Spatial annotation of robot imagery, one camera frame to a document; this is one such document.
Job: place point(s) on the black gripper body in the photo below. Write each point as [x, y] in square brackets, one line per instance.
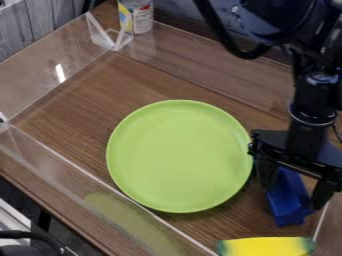
[301, 148]

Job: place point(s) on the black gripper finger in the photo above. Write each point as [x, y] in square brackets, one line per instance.
[324, 192]
[266, 171]

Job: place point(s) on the blue star-shaped block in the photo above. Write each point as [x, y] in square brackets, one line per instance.
[289, 199]

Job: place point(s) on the yellow green banana toy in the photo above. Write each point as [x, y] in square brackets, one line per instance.
[266, 246]

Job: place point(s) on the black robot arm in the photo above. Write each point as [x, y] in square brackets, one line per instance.
[307, 27]

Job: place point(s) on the green round plate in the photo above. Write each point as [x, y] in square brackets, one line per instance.
[177, 156]

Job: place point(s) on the white labelled can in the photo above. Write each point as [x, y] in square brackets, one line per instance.
[141, 11]

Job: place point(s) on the clear acrylic enclosure wall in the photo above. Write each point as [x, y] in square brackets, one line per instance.
[70, 87]

